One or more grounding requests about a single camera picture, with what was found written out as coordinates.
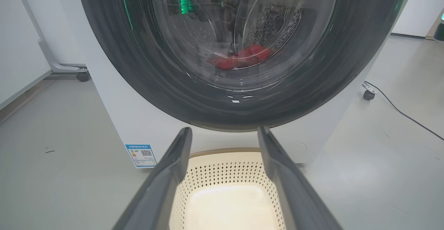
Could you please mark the grey wheeled stand frame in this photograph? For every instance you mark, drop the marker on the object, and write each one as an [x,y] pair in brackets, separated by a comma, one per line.
[48,54]

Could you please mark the red garment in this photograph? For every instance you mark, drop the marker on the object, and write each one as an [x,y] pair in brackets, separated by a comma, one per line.
[248,56]

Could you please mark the cream perforated laundry basket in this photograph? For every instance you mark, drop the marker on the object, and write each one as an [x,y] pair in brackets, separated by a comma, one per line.
[225,195]

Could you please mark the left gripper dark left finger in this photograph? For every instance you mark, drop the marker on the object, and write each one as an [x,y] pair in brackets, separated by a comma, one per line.
[163,188]

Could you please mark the blue energy label sticker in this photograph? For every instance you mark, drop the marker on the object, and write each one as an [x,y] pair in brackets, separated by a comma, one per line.
[141,155]

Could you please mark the black caster wheel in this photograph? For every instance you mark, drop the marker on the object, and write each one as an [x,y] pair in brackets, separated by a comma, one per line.
[368,94]

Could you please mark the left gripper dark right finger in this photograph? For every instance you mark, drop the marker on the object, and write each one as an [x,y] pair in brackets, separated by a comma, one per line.
[291,188]

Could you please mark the round dark glass washer door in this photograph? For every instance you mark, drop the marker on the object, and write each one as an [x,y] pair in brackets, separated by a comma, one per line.
[138,67]

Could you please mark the white front-load washing machine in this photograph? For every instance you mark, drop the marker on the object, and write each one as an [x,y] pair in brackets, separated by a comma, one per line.
[114,119]

